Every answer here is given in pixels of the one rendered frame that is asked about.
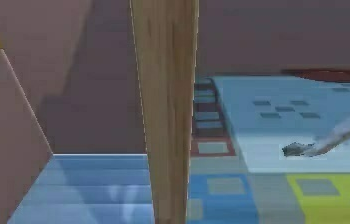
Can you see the light wooden door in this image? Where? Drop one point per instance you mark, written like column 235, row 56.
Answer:
column 166, row 100

